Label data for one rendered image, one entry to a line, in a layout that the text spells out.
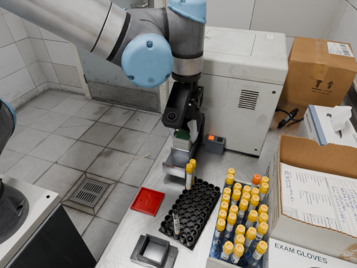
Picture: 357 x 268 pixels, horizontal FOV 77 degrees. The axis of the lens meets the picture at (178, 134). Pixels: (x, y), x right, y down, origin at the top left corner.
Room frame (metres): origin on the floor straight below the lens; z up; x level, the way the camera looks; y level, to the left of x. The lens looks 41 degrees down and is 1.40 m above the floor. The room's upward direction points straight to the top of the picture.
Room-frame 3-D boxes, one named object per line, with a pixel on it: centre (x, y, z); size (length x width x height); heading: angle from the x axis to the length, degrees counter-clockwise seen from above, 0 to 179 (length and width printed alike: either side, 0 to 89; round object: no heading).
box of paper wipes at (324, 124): (0.59, -0.52, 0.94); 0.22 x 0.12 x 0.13; 165
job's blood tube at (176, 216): (0.24, 0.00, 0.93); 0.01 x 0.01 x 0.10
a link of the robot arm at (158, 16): (0.46, 0.08, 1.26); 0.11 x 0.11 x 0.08; 12
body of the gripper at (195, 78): (0.51, -0.02, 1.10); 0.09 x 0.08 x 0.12; 161
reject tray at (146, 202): (0.33, 0.08, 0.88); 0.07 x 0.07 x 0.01; 71
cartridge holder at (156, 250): (0.20, 0.05, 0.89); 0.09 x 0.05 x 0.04; 71
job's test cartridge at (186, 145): (0.48, -0.01, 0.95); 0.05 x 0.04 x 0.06; 71
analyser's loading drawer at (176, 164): (0.50, -0.02, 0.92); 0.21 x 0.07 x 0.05; 161
